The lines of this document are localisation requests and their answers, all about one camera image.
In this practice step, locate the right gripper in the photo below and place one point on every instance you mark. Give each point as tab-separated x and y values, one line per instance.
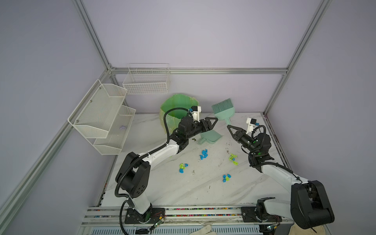
239	135

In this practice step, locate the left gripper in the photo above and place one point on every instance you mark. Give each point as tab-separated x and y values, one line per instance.
208	127

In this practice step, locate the green plastic dustpan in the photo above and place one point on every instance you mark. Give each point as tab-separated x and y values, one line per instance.
210	137

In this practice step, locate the green hand brush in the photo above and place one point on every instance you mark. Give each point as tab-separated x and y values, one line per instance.
224	110

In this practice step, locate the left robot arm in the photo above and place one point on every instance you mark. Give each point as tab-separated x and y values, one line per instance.
133	177

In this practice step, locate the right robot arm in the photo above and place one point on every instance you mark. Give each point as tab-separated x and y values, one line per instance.
308	205

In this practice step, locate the green paper scrap cluster right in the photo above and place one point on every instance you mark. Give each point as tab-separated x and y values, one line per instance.
233	158

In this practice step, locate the blue paper scrap cluster centre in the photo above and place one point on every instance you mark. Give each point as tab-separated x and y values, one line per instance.
204	154

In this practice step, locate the green trash bin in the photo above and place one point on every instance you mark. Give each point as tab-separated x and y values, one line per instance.
178	135

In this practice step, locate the paper scrap cluster front right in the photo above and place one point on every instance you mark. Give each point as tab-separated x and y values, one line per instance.
226	177

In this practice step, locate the paper scrap cluster front left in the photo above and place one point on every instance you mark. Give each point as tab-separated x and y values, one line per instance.
182	167

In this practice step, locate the white mesh lower shelf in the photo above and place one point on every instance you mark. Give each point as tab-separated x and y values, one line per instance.
113	144

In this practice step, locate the white mesh shelf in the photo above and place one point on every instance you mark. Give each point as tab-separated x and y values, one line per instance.
113	144
94	116

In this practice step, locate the white glove centre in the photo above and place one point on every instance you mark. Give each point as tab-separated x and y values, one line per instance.
206	230

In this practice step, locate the white mesh upper shelf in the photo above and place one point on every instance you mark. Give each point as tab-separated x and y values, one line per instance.
94	116

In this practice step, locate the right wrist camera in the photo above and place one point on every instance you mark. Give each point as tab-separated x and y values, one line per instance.
251	125

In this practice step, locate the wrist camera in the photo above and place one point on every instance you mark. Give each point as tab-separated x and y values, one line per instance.
251	125
195	112

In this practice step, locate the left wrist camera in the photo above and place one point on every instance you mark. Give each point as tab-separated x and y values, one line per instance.
195	112

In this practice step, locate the white wire basket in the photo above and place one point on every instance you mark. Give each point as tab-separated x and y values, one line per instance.
147	78

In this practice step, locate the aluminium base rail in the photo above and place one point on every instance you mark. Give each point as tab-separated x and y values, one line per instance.
184	220

